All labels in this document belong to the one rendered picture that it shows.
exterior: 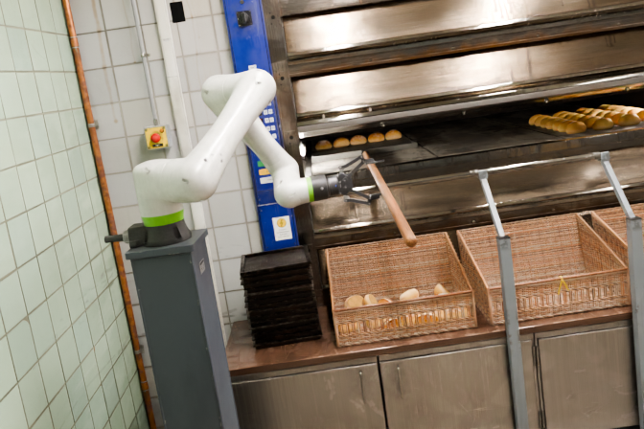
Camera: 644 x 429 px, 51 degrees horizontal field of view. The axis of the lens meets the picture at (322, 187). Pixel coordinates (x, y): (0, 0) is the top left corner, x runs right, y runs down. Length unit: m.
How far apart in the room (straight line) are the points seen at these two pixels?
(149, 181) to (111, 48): 1.16
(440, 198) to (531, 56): 0.73
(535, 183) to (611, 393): 0.93
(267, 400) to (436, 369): 0.66
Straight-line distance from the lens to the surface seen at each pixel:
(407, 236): 1.71
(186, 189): 1.91
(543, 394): 2.85
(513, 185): 3.12
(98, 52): 3.08
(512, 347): 2.66
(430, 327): 2.68
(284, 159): 2.47
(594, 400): 2.93
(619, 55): 3.24
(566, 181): 3.19
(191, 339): 2.10
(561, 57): 3.15
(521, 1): 3.10
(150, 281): 2.06
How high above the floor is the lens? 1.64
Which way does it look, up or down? 10 degrees down
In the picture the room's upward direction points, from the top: 8 degrees counter-clockwise
